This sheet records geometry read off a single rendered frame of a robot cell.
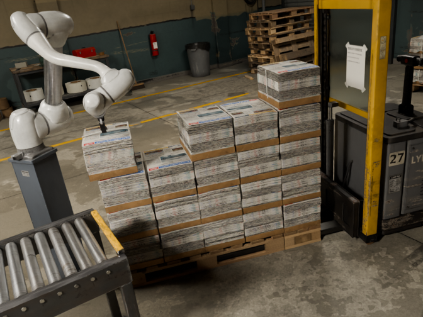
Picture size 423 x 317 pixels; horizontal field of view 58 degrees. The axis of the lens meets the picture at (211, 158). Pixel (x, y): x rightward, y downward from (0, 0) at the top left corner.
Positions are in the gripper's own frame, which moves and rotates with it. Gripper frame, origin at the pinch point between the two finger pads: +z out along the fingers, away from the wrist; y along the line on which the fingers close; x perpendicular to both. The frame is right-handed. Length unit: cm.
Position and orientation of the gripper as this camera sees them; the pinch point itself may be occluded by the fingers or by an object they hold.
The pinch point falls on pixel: (102, 117)
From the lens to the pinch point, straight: 230.0
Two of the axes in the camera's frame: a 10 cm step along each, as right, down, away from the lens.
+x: 9.6, -1.9, 1.8
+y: 2.1, 9.8, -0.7
